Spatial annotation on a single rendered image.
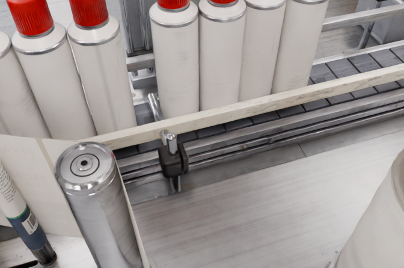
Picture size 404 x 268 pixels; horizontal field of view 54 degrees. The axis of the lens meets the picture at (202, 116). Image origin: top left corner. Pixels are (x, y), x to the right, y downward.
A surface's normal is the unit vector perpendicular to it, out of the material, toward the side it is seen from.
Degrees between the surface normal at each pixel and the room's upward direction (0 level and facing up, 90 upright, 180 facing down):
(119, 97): 90
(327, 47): 0
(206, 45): 90
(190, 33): 90
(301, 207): 0
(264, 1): 42
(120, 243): 90
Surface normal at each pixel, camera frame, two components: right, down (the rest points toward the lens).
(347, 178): 0.00, -0.68
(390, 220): -0.98, 0.14
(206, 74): -0.60, 0.58
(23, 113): 0.79, 0.45
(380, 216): -1.00, -0.06
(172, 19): 0.04, 0.04
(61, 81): 0.60, 0.58
